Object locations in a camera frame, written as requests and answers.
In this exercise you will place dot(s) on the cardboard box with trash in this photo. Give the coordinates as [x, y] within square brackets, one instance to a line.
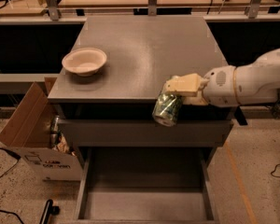
[27, 133]

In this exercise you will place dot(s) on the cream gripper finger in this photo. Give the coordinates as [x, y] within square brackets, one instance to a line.
[197, 100]
[187, 86]

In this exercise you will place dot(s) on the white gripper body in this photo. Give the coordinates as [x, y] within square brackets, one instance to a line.
[220, 86]

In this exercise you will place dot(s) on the green crushed soda can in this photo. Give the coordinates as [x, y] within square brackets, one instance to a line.
[166, 109]

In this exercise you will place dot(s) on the white paper bowl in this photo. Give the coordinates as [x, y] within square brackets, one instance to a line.
[84, 62]

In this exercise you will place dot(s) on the metal railing frame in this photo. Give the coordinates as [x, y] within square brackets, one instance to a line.
[34, 34]

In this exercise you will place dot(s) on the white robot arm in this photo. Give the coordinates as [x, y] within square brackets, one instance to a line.
[258, 82]

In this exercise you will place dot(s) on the black handle object on floor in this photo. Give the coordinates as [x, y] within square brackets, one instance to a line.
[49, 210]

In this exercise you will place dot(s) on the open grey middle drawer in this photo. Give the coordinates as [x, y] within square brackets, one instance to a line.
[145, 185]

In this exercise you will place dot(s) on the grey drawer cabinet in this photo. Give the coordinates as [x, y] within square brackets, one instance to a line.
[113, 108]

